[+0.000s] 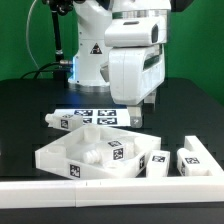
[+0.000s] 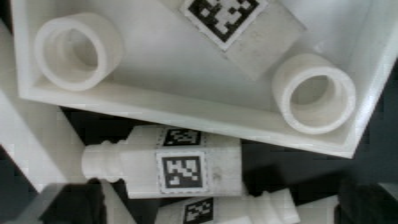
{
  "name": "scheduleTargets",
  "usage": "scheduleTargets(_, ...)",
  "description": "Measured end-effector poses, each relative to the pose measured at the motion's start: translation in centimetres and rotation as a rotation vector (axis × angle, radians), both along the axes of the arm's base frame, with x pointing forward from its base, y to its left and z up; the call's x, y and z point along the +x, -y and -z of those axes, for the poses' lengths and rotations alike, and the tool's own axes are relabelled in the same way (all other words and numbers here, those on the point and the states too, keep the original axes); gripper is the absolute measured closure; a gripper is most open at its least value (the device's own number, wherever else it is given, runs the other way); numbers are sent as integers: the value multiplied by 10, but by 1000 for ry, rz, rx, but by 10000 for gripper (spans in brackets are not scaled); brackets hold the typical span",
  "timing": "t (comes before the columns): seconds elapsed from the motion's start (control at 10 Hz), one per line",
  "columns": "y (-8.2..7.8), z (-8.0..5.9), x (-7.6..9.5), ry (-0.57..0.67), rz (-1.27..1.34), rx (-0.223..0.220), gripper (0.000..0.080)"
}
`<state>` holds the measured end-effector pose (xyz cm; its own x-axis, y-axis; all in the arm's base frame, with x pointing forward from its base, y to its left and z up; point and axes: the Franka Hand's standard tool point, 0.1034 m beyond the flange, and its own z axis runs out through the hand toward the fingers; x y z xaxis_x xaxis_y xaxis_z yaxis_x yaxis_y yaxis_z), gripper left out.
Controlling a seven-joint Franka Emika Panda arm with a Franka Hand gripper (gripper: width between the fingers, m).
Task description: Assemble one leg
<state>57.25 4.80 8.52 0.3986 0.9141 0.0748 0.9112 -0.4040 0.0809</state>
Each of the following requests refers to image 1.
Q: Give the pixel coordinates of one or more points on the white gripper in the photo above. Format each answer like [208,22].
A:
[133,74]

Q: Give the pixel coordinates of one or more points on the white square tabletop tray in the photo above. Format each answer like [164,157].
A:
[64,156]

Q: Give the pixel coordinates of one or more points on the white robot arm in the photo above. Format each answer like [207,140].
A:
[91,62]

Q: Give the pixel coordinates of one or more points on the white marker base sheet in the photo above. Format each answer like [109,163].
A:
[106,117]

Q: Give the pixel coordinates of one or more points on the white L-shaped obstacle fence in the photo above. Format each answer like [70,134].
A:
[129,191]

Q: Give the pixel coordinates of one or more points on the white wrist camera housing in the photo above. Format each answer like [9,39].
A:
[135,32]

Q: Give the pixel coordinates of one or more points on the black camera stand pole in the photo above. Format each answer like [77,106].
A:
[58,7]

